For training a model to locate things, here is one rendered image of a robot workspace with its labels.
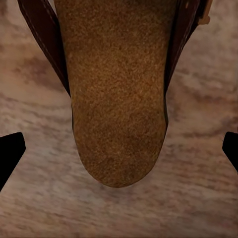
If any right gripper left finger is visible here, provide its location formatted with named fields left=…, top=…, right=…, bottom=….
left=0, top=132, right=26, bottom=191

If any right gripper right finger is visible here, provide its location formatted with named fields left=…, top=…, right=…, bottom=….
left=222, top=131, right=238, bottom=172

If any sandal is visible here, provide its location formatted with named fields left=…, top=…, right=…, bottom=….
left=18, top=0, right=213, bottom=188

